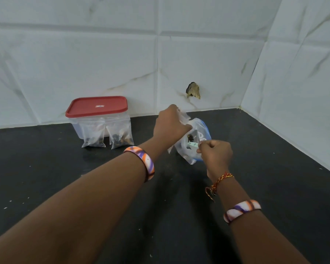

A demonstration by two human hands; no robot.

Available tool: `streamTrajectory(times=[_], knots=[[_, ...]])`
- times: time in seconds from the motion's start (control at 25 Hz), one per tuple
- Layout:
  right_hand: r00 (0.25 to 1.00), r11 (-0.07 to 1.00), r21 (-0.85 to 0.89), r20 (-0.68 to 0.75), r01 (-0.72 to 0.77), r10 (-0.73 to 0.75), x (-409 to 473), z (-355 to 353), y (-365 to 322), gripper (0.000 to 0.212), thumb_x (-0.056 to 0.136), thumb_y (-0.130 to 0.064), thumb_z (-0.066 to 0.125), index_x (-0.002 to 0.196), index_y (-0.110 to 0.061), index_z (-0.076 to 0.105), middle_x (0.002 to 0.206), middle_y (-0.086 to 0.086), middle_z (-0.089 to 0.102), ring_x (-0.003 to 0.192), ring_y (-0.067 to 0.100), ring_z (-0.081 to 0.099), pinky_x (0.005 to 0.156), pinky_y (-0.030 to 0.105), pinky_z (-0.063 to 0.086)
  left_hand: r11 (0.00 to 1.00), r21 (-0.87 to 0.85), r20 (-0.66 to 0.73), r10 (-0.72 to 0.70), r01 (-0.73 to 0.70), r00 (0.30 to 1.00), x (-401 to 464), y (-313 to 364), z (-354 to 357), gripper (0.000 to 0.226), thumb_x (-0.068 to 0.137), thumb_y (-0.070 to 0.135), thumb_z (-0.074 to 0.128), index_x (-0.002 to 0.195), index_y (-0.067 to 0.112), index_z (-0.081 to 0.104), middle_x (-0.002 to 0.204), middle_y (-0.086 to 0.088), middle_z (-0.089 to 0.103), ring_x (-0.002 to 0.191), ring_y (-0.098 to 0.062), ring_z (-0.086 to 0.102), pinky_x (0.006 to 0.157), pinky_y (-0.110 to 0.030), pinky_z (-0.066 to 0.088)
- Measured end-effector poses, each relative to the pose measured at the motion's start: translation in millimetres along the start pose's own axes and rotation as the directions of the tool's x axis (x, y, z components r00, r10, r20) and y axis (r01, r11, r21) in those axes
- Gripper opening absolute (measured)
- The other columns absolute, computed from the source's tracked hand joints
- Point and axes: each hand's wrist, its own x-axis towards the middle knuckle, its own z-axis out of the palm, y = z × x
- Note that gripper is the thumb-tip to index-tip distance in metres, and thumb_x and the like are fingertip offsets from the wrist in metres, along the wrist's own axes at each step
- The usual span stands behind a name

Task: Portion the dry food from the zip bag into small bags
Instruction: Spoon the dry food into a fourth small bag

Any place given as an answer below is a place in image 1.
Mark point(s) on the person's left hand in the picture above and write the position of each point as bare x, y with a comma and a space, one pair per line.
169, 126

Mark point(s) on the person's right hand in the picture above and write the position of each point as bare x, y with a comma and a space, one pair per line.
217, 158

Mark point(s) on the mint green measuring spoon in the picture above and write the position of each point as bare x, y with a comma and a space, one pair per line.
192, 145

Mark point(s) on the large clear blue-zip bag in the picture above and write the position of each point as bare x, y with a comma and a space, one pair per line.
200, 129

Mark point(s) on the red-lidded clear plastic container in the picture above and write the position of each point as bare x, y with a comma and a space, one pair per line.
75, 129

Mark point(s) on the person's left forearm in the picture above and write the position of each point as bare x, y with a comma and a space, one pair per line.
66, 217

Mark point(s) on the person's right forearm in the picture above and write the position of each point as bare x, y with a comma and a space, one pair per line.
258, 239

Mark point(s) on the orange purple white bangle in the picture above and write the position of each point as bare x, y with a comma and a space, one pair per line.
240, 210
144, 160

